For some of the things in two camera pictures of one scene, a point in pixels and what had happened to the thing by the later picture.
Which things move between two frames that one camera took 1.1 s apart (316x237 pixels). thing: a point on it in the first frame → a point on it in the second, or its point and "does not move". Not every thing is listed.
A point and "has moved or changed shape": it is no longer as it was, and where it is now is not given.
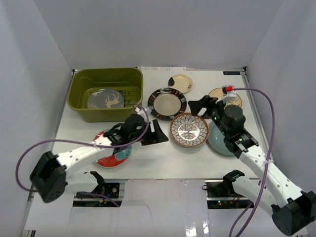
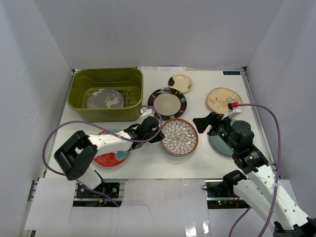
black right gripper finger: x=196 y=106 → x=202 y=123
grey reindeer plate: x=105 y=98 does not move
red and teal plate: x=121 y=155 does not move
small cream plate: x=181 y=82 does not move
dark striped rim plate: x=166 y=102 does not move
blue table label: x=231 y=72 does not move
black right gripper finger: x=209 y=114 → x=213 y=132
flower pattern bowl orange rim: x=189 y=130 has moved or changed shape
